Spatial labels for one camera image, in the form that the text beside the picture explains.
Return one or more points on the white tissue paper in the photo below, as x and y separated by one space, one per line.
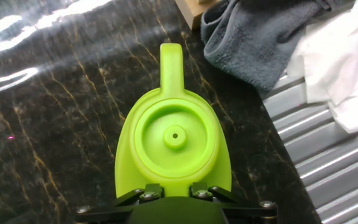
337 68

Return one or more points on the dark marble-pattern board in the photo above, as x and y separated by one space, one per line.
42 124

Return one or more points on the wooden block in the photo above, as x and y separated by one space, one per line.
194 12

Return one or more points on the lime green watering can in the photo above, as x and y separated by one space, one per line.
172 146

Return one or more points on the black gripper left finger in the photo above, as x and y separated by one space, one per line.
110 211

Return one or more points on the grey towel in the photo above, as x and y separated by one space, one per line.
253 40

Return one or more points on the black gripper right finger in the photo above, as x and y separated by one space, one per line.
247 211

